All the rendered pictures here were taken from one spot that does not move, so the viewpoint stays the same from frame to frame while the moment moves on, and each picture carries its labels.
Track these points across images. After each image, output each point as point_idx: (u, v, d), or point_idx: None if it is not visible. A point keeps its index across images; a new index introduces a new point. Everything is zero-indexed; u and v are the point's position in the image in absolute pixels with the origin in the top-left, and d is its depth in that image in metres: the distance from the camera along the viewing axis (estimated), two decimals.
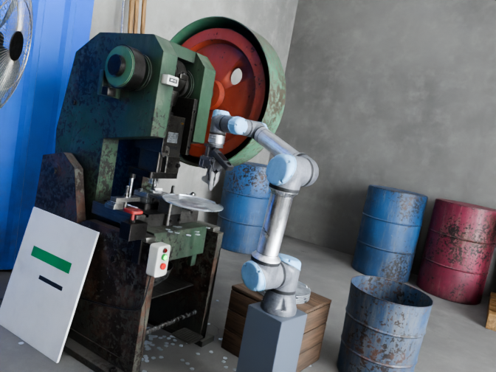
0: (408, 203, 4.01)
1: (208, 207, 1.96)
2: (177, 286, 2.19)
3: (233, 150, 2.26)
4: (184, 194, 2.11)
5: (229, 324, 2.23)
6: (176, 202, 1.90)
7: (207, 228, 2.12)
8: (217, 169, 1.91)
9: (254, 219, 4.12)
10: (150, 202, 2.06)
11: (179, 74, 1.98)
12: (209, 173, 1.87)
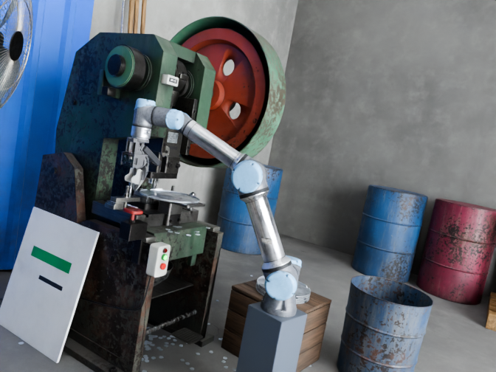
0: (408, 203, 4.01)
1: (172, 194, 2.13)
2: (177, 286, 2.19)
3: None
4: (143, 194, 1.95)
5: (229, 324, 2.23)
6: (187, 201, 2.01)
7: (207, 228, 2.12)
8: None
9: None
10: (150, 202, 2.06)
11: (179, 74, 1.98)
12: (147, 172, 1.68)
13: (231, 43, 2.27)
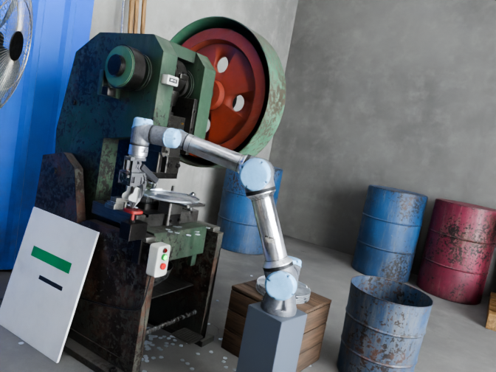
0: (408, 203, 4.01)
1: (167, 198, 1.97)
2: (177, 286, 2.19)
3: (229, 29, 2.27)
4: (193, 196, 2.15)
5: (229, 324, 2.23)
6: (152, 191, 2.09)
7: (207, 228, 2.12)
8: None
9: (254, 219, 4.12)
10: (150, 202, 2.06)
11: (179, 74, 1.98)
12: (145, 190, 1.69)
13: None
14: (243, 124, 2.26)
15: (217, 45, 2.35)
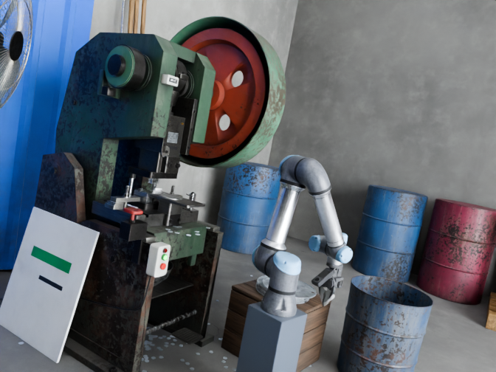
0: (408, 203, 4.01)
1: None
2: (177, 286, 2.19)
3: None
4: (316, 294, 2.17)
5: (229, 324, 2.23)
6: None
7: (207, 228, 2.12)
8: (326, 286, 2.02)
9: (254, 219, 4.12)
10: (150, 202, 2.06)
11: (179, 74, 1.98)
12: (318, 286, 2.06)
13: (248, 60, 2.22)
14: (209, 46, 2.38)
15: None
